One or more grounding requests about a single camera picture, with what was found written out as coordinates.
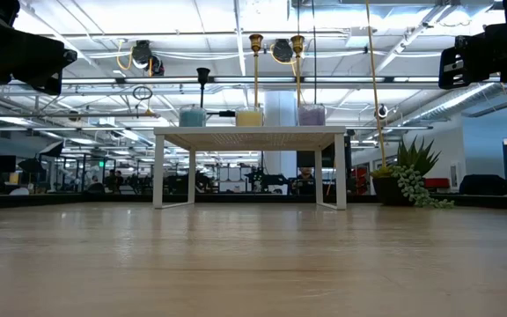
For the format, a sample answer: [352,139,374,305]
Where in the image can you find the black hanging cable loop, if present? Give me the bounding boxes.
[132,85,154,101]

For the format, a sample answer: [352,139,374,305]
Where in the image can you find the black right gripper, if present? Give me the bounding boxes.
[437,19,507,90]

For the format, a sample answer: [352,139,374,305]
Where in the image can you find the gold candlestick holder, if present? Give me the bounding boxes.
[290,34,306,107]
[248,33,265,108]

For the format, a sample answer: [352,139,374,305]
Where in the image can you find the yellow hanging power cord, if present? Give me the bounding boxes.
[364,0,388,171]

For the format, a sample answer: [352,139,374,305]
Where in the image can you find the black background machine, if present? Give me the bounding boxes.
[244,166,290,195]

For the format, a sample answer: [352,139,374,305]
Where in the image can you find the red background object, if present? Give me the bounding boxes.
[424,177,451,189]

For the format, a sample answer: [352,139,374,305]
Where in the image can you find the black bar stand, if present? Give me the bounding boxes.
[207,108,237,119]

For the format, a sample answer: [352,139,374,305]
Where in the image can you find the black aluminium table frame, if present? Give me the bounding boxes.
[0,191,507,210]

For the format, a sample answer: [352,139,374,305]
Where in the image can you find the black ceiling cord reel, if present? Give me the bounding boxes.
[272,38,294,63]
[130,39,165,77]

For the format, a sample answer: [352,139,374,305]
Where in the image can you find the black background bag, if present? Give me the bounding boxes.
[459,173,500,196]

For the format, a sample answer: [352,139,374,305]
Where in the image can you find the blue candle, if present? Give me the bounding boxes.
[178,104,209,129]

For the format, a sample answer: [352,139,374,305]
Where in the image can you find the small white table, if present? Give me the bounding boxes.
[152,125,348,210]

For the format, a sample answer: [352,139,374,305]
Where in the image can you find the yellow candle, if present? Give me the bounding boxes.
[234,105,265,129]

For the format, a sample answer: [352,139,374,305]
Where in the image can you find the potted succulent plant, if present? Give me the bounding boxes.
[370,135,456,210]

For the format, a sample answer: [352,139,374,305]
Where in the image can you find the black studio light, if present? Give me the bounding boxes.
[37,140,64,159]
[18,157,47,173]

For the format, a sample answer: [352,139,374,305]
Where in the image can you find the person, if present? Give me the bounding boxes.
[290,166,321,195]
[105,169,123,194]

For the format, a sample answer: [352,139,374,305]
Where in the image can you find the purple candle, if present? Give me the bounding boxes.
[297,103,327,128]

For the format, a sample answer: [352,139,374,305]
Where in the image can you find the black candlestick holder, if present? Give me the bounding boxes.
[195,66,211,109]

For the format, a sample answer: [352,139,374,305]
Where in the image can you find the white building column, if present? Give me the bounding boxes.
[263,90,301,177]

